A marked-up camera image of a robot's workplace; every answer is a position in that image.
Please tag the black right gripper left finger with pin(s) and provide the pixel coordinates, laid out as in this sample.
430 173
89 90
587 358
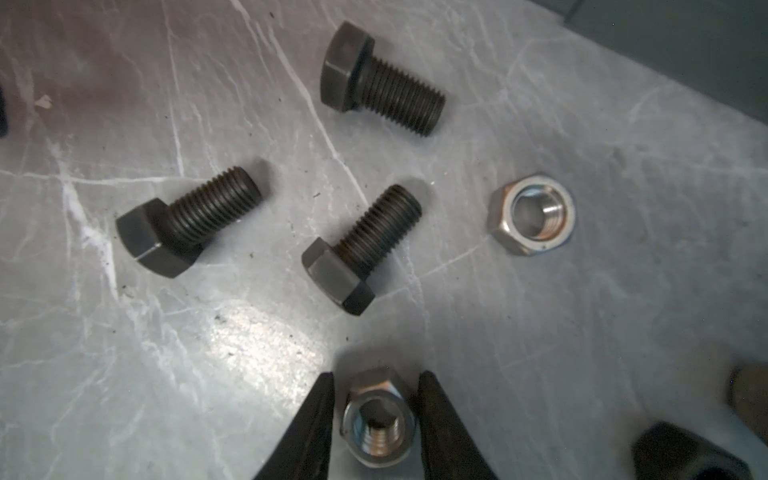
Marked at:
304 450

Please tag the black threaded bolt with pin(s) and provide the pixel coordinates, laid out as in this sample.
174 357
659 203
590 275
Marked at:
167 239

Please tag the large black hex bolt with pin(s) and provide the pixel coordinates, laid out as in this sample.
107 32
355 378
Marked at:
352 77

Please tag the clear grey compartment organizer box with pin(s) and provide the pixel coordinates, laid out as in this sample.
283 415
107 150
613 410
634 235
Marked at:
718 48

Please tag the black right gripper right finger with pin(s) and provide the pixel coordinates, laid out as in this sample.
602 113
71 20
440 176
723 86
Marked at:
447 449

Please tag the silver hex nut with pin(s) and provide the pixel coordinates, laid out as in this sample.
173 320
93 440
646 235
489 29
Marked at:
532 215
379 420

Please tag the small silver hex bolt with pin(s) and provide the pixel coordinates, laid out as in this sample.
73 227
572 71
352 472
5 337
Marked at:
747 397

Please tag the black hex nut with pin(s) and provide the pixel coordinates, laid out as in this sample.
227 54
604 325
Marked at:
667 451

